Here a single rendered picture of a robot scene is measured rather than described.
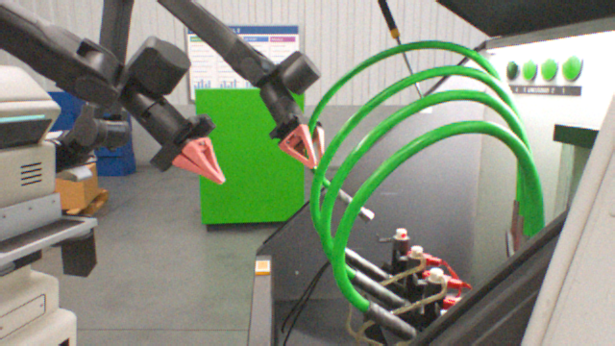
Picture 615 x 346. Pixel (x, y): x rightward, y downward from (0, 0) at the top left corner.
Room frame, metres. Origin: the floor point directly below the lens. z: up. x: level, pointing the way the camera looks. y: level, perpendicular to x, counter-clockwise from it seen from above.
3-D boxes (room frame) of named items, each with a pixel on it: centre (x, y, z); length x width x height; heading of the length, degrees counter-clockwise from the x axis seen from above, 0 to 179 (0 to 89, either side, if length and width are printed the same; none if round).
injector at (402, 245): (0.70, -0.14, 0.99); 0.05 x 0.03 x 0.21; 95
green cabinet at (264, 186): (4.30, 0.57, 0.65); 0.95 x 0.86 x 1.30; 97
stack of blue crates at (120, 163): (6.45, 3.32, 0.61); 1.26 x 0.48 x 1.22; 89
